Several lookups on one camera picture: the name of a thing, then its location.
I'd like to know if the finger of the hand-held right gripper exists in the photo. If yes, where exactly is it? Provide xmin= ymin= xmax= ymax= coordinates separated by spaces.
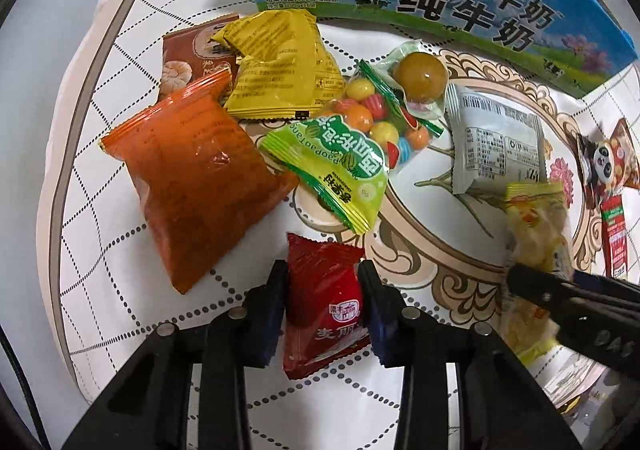
xmin=507 ymin=264 xmax=640 ymax=331
xmin=574 ymin=269 xmax=640 ymax=313

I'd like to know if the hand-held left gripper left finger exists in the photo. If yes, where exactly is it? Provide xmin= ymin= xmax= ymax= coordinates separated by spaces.
xmin=60 ymin=260 xmax=291 ymax=450

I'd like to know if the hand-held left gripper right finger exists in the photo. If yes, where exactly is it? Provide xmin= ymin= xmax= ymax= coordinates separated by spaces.
xmin=357 ymin=260 xmax=583 ymax=450

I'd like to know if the small red carton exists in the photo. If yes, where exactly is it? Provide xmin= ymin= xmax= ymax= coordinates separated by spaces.
xmin=600 ymin=195 xmax=632 ymax=278

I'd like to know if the pale yellow chip packet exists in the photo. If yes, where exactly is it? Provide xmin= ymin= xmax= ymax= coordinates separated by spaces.
xmin=500 ymin=181 xmax=575 ymax=366

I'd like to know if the red snack packet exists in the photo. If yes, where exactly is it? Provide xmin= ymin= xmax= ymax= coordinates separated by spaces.
xmin=282 ymin=231 xmax=373 ymax=379

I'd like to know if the panda print snack packet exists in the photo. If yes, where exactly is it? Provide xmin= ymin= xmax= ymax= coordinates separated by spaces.
xmin=575 ymin=117 xmax=640 ymax=203

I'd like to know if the orange snack packet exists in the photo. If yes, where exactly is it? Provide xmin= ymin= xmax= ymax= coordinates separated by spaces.
xmin=98 ymin=70 xmax=300 ymax=295

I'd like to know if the grey white snack packet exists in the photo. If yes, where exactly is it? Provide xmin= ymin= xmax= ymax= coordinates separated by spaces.
xmin=445 ymin=84 xmax=547 ymax=195

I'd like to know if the green bag of colourful gumballs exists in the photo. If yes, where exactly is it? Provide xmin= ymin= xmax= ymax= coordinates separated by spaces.
xmin=257 ymin=59 xmax=445 ymax=235

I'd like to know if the round brown candy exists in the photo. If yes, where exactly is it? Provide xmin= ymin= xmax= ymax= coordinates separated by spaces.
xmin=372 ymin=41 xmax=450 ymax=123

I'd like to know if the patterned white quilt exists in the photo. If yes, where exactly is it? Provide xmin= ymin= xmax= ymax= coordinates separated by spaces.
xmin=35 ymin=0 xmax=640 ymax=450

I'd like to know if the olive yellow snack packet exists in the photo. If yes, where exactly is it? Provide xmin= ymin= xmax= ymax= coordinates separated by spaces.
xmin=212 ymin=10 xmax=347 ymax=122

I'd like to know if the brown snack packet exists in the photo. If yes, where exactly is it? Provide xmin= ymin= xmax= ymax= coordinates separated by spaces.
xmin=161 ymin=21 xmax=246 ymax=103

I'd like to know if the black cable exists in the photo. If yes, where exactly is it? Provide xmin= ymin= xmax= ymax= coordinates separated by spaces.
xmin=0 ymin=325 xmax=46 ymax=450

